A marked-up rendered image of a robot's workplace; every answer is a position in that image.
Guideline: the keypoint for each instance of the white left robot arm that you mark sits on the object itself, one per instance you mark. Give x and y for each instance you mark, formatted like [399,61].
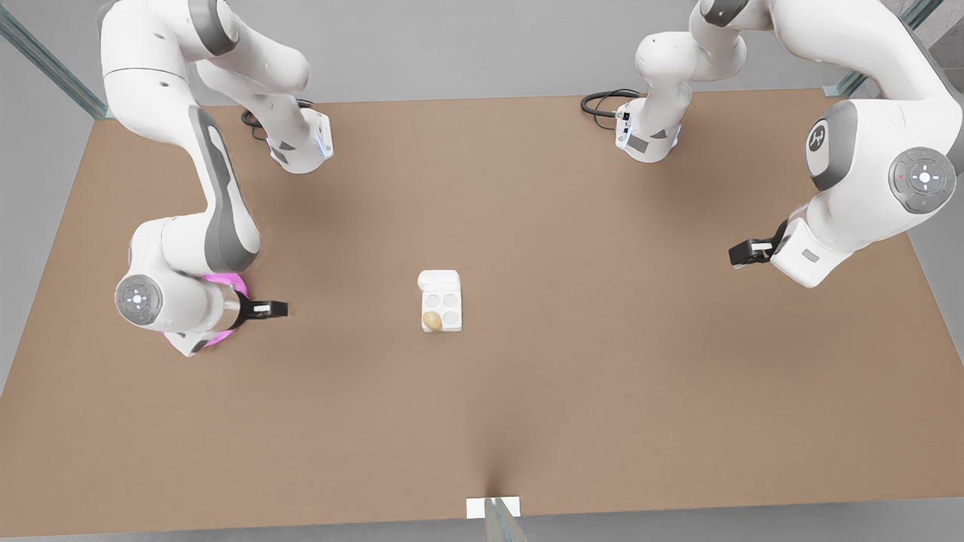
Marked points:
[866,150]

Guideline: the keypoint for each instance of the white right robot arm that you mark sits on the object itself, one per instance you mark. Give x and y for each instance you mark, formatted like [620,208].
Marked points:
[226,211]

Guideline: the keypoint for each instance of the brown egg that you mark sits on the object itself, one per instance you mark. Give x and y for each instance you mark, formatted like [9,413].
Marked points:
[431,321]

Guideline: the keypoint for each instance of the white egg box lid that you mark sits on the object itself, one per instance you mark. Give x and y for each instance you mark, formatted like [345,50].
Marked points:
[438,279]

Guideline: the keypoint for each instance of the white egg box base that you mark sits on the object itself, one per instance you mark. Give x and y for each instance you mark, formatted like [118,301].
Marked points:
[450,310]

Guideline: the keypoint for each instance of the pink round plate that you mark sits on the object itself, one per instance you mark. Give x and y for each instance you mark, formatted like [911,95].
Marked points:
[230,283]

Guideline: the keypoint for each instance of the silver frame post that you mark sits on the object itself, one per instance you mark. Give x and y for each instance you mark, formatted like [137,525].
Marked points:
[53,64]
[866,68]
[500,525]

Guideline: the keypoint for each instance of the white post foot plate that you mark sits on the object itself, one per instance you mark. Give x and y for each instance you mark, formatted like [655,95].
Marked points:
[474,508]

